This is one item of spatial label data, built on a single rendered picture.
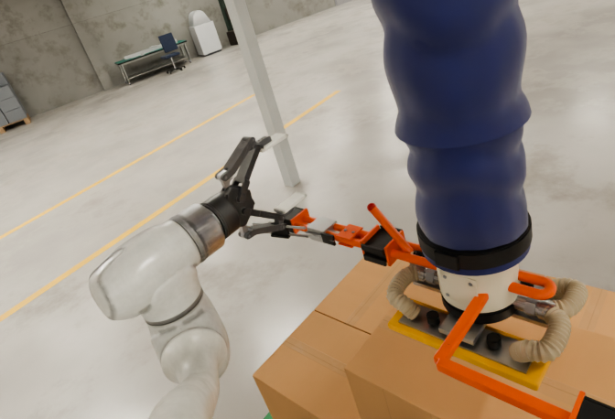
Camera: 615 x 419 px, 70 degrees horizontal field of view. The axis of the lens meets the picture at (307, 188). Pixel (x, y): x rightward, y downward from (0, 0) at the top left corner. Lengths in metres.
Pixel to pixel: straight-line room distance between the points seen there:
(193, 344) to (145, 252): 0.16
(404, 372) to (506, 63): 0.82
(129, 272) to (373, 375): 0.78
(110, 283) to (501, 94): 0.65
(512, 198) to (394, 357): 0.60
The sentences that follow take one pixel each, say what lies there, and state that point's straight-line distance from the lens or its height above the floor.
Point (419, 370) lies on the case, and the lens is 1.27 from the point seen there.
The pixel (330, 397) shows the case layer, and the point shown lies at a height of 0.54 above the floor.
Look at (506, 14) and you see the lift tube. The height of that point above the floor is 1.78.
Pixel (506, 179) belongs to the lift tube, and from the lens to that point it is 0.84.
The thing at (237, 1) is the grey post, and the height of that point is 1.76.
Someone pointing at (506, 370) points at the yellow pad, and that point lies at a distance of 1.03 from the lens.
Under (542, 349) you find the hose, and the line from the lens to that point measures 0.99.
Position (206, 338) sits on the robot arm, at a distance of 0.74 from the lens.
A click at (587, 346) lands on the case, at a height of 0.94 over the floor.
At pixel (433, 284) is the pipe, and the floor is 1.17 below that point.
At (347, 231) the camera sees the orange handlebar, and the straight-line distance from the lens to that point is 1.24.
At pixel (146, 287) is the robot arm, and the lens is 0.69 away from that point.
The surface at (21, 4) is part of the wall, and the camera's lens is 15.08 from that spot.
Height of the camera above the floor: 1.93
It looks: 27 degrees down
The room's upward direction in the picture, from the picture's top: 17 degrees counter-clockwise
